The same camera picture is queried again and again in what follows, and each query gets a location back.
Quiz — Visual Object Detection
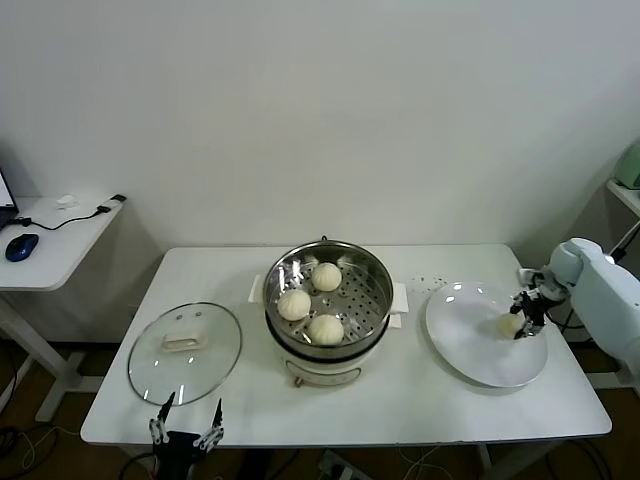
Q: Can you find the stainless steel steamer basket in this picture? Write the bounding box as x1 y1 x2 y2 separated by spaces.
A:
263 240 395 360

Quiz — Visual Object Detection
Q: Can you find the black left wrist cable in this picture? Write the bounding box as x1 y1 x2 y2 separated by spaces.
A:
119 452 161 480

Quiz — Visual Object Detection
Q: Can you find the black laptop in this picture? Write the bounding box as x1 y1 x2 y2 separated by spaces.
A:
0 167 21 232

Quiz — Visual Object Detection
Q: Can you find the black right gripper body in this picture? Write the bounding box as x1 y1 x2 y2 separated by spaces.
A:
520 288 549 326

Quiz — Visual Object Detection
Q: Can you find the black desk cable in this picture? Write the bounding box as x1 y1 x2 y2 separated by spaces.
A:
14 203 112 232

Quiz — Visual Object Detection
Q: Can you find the cream electric cooker base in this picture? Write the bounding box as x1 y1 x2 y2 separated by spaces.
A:
248 273 412 389

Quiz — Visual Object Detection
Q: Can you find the pale green appliance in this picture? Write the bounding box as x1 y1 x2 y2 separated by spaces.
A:
613 143 640 191

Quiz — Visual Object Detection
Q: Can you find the white power strip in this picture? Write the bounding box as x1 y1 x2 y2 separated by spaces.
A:
318 449 361 480

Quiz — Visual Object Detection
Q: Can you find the white steamed baozi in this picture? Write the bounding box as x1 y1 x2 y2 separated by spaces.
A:
305 313 345 347
497 312 526 341
277 289 312 322
311 262 344 293

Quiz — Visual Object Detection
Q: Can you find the white side table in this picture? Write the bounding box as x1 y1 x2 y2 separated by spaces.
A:
0 195 127 424

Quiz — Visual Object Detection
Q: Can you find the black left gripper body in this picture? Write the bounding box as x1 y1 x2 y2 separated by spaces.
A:
152 430 211 480

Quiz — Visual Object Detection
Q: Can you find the black wall cable with adapter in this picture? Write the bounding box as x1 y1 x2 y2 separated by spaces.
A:
607 233 632 264

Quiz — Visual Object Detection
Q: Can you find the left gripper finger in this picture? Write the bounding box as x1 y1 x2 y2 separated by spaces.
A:
148 391 176 446
194 398 225 449

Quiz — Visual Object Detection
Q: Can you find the white table leg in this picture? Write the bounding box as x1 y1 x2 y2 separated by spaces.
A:
474 442 501 480

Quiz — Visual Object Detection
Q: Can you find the white shelf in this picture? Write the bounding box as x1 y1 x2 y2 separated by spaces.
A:
603 178 640 220

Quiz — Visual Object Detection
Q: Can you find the blue computer mouse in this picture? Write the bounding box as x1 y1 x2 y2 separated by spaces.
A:
5 233 40 262

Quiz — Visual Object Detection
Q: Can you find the white round plate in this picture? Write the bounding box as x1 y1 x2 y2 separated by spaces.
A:
425 281 549 389

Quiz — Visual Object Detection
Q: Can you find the glass lid with cream handle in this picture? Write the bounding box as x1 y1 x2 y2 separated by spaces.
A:
127 301 244 407

